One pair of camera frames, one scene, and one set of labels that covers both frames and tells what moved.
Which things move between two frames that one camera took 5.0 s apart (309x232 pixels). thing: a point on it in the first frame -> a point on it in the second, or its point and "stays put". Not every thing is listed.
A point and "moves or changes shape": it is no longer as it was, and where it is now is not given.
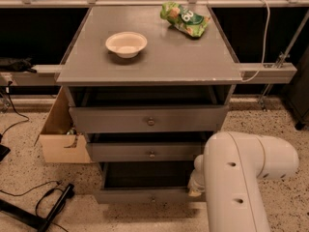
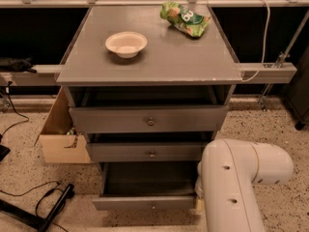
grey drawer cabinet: (148, 116) stays put
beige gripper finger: (195, 193) -> (200, 204)
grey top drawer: (148, 119) stays put
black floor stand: (32, 219) stays put
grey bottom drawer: (152, 183) moves or changes shape
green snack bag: (183, 18) stays put
